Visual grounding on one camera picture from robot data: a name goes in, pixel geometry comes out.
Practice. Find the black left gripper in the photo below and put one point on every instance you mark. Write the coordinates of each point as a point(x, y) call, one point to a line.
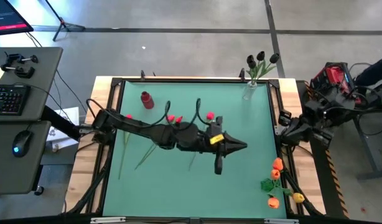
point(213, 149)

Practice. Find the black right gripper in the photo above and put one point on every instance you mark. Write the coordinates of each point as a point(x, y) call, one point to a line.
point(307, 129)

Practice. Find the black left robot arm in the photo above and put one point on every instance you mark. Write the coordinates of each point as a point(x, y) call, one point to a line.
point(166, 137)

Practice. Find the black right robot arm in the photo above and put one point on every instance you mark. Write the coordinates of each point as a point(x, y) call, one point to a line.
point(331, 102)

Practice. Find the clear cut-glass vase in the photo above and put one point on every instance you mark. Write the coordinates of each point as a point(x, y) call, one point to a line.
point(249, 91)

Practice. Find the red ribbed vase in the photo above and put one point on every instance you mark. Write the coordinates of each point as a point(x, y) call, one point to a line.
point(147, 101)

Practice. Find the hazard-striped floor strip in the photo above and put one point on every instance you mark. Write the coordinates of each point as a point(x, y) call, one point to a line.
point(324, 174)

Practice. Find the red and black tool case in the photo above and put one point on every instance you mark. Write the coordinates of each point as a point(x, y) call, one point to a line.
point(335, 73)

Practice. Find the grey metal stand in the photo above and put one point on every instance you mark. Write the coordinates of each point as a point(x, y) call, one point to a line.
point(373, 155)

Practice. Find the wooden work table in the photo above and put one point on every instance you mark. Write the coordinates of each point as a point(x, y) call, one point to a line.
point(82, 174)

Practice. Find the white paper sheet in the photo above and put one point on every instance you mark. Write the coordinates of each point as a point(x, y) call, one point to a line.
point(68, 113)

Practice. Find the black caster wheel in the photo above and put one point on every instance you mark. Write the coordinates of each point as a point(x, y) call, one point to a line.
point(39, 190)

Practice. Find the grey side desk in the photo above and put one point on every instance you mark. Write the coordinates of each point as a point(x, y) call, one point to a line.
point(44, 77)

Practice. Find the black tripod stand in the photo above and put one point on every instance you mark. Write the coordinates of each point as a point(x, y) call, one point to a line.
point(64, 25)

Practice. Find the black computer mouse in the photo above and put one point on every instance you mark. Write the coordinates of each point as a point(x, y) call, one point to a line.
point(22, 143)

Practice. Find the black screw clamp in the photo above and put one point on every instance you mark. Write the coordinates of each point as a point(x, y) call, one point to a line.
point(24, 73)
point(15, 58)

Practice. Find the grey mouse shelf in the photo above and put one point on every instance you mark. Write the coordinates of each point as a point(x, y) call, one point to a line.
point(10, 174)

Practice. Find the backlit black keyboard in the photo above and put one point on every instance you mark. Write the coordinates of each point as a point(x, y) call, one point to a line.
point(7, 99)

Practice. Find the dark computer monitor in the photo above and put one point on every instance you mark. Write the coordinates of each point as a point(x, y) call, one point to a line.
point(7, 15)

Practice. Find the black frame clamp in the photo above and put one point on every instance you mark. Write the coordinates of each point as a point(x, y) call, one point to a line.
point(142, 75)
point(242, 73)

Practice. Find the black aluminium table frame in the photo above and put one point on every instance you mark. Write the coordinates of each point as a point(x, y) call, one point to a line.
point(194, 80)

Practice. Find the silver edge bracket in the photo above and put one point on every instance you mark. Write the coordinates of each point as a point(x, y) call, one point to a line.
point(281, 221)
point(107, 220)

